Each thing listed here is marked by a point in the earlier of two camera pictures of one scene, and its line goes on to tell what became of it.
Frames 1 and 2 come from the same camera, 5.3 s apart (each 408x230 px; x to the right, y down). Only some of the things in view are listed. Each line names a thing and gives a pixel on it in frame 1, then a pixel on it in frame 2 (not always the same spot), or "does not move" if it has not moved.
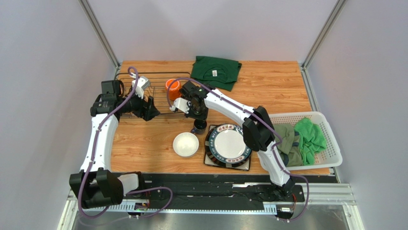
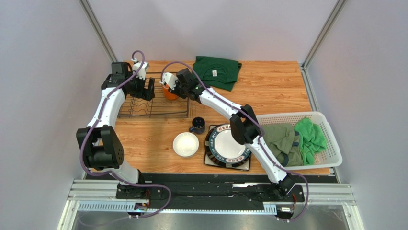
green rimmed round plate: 226,144 does not move
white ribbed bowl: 185,144 does not move
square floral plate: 244,166 does not move
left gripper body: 135,107 to 136,86
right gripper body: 198,116 to 177,90
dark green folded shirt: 221,73 does not move
